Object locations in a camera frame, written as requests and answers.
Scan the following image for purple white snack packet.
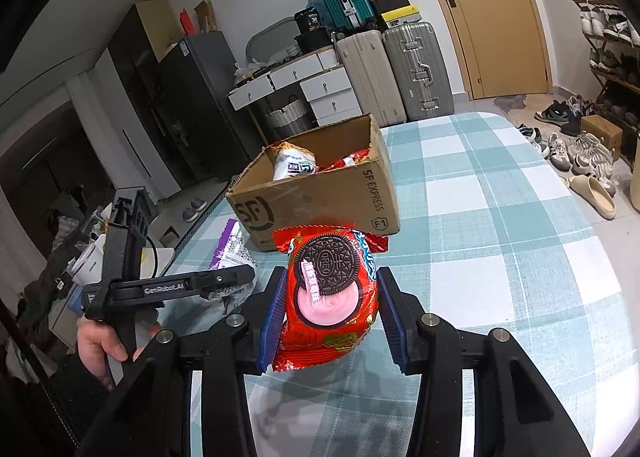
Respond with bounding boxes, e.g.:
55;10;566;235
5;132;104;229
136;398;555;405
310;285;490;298
209;218;258;303
272;143;318;182

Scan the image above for beige slide sandal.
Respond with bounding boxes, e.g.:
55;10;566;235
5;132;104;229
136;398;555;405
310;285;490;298
567;175;618;220

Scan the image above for grey rounded panel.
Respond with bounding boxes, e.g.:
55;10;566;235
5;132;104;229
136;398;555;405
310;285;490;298
246;17;306;62

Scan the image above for beige suitcase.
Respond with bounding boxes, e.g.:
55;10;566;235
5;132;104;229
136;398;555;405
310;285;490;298
334;29;407;128

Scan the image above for woven laundry basket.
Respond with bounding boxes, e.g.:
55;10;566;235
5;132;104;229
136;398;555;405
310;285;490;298
262;94;313;136

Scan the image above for shoe rack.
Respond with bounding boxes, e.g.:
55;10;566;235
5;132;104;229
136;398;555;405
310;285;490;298
565;0;640;138

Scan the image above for pile of sneakers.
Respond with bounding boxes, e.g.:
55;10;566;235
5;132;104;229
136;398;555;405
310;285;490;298
515;96;618;178

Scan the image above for wooden door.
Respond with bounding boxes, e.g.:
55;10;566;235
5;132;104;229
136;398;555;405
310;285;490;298
407;0;553;100

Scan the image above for checked tablecloth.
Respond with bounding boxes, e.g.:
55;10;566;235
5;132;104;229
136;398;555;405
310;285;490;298
160;112;636;457

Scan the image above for beige bin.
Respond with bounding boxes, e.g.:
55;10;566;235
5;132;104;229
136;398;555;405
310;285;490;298
631;134;640;212

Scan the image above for black cabinet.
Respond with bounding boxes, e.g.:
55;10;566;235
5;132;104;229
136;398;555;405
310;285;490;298
107;4;173;182

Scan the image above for brown paper bag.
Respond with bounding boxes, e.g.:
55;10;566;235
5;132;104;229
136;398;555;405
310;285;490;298
194;0;218;32

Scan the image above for large brown cardboard box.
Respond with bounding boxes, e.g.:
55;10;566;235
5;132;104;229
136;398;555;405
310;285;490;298
136;0;183;62

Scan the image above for person's left hand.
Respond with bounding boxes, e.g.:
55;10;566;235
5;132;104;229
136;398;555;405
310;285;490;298
76;314;130;392

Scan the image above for black printed bag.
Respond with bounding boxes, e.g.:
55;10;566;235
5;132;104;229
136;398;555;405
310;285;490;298
294;8;321;34

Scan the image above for red cookie packet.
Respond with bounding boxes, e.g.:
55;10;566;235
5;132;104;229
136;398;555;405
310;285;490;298
271;224;390;374

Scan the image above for white drawer desk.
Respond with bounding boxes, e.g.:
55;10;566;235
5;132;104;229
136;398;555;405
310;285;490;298
227;46;366;138

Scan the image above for small brown cardboard box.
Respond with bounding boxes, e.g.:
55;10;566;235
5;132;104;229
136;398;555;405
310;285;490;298
580;114;624;160

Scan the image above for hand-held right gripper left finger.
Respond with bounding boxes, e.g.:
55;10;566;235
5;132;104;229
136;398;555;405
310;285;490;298
75;266;288;457

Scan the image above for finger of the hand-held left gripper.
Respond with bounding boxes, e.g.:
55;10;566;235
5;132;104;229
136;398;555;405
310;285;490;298
192;264;257;300

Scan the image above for black storage box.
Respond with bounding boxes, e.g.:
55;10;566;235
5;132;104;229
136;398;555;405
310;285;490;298
293;31;335;52

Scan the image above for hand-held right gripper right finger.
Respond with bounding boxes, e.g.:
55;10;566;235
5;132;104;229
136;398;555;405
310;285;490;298
376;267;593;457

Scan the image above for silver suitcase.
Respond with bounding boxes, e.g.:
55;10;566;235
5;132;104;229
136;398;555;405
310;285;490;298
382;21;455;122

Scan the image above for yellow black shoe box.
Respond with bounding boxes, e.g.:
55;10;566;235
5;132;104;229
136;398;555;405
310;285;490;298
377;4;420;28

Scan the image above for row of shoes on rack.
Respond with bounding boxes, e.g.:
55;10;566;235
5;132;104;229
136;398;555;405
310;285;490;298
566;0;640;78

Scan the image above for red snack packet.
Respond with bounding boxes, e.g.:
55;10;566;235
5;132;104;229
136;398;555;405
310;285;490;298
317;147;371;172

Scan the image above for black refrigerator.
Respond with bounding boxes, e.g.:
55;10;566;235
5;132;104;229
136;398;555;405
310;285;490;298
155;32;256;182

